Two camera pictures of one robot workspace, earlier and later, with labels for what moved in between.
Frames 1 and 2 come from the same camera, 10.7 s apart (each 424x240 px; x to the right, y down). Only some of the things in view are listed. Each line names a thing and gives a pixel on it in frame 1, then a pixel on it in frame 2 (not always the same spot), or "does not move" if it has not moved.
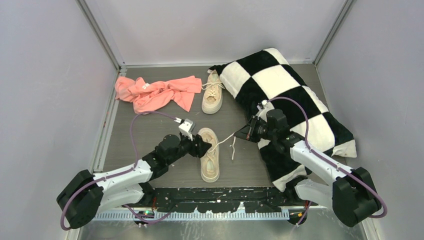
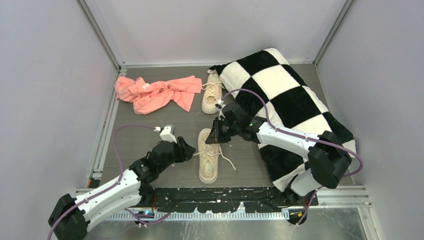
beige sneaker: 212,102 does not move
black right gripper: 248,131 to 216,136
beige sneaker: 209,163 does not move
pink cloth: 146,95 does not move
